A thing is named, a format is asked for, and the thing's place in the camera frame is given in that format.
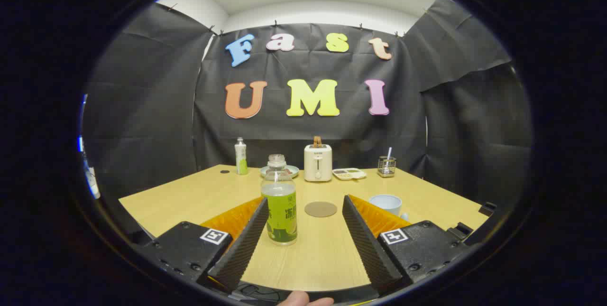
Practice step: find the small white green bottle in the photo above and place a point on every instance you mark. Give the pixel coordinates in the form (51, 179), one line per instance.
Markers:
(241, 159)

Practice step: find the black object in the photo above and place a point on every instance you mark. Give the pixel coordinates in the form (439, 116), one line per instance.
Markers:
(487, 208)

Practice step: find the computer monitor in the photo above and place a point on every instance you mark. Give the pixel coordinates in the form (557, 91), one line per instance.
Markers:
(80, 143)

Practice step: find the round brown coaster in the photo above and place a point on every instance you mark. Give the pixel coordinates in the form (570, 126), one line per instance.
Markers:
(321, 209)

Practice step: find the white toaster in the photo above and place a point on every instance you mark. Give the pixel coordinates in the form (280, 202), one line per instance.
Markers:
(317, 163)

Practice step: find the green label juice bottle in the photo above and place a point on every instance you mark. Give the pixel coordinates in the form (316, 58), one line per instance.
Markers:
(281, 216)

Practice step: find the white divided tray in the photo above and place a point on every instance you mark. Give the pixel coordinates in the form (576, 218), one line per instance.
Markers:
(349, 174)

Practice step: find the pale green plate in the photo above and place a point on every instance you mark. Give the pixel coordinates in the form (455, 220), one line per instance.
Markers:
(293, 171)

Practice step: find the white object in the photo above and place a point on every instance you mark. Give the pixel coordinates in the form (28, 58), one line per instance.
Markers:
(93, 180)

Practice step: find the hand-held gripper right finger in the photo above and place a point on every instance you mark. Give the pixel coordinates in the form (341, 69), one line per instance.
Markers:
(367, 244)

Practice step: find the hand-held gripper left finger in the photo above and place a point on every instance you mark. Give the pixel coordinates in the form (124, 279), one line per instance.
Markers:
(244, 249)

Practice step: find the pale blue cup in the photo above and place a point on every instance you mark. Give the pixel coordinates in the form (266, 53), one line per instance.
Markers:
(386, 204)

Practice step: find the wooden table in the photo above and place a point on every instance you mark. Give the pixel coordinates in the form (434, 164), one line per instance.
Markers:
(313, 258)

